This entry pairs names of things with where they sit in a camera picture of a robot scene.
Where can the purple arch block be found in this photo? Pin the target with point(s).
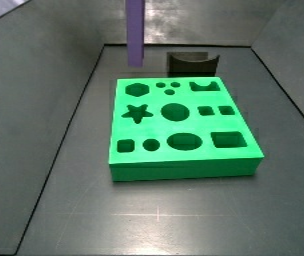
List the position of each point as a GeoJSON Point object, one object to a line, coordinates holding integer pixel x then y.
{"type": "Point", "coordinates": [135, 8]}

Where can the green shape sorter board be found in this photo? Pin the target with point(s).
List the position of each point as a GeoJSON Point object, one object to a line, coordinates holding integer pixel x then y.
{"type": "Point", "coordinates": [178, 129]}

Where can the black fixture stand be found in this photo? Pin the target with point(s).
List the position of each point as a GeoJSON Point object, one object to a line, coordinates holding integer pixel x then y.
{"type": "Point", "coordinates": [191, 64]}

